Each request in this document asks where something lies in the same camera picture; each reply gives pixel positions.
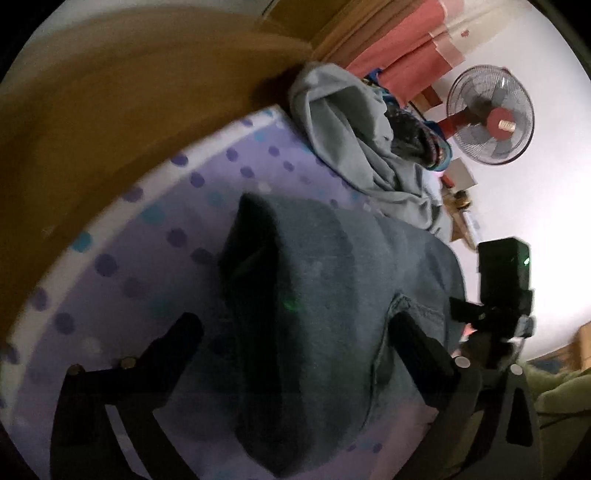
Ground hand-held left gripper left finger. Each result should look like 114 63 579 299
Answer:
48 312 205 480

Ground wooden furniture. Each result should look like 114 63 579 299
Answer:
526 323 591 374

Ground person's right forearm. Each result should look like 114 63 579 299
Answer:
522 360 591 462

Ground red electric fan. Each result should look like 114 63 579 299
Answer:
438 65 536 167

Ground purple dotted bed blanket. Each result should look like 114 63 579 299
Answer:
0 106 455 480

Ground light grey garment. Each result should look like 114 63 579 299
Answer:
290 62 451 241

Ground pink floral curtain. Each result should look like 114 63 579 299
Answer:
314 0 467 112

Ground blue denim jeans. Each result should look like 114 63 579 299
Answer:
217 193 467 478

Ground blue patterned cloth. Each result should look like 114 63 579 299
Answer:
362 69 453 171

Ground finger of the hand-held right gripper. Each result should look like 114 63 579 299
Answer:
449 296 486 324

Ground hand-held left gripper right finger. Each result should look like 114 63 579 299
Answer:
390 312 543 480

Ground wooden window frame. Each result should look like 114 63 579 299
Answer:
0 0 333 342

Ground white card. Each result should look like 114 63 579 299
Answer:
441 157 478 190

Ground wooden cabinet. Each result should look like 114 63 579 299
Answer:
438 171 485 252

